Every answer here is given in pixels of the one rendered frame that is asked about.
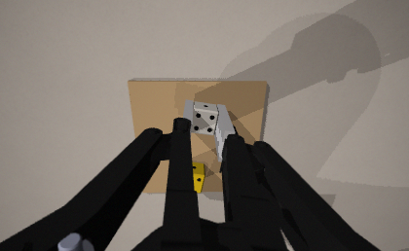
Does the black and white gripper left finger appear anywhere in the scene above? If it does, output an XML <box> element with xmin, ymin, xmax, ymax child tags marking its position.
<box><xmin>0</xmin><ymin>99</ymin><xmax>205</xmax><ymax>251</ymax></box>

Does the yellow die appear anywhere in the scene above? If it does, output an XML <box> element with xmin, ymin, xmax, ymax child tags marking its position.
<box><xmin>193</xmin><ymin>162</ymin><xmax>205</xmax><ymax>193</ymax></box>

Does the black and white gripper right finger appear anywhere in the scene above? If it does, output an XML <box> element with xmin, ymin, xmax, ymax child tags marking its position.
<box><xmin>214</xmin><ymin>104</ymin><xmax>381</xmax><ymax>251</ymax></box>

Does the tan square mat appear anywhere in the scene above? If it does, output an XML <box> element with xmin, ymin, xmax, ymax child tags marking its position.
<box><xmin>128</xmin><ymin>81</ymin><xmax>267</xmax><ymax>193</ymax></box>

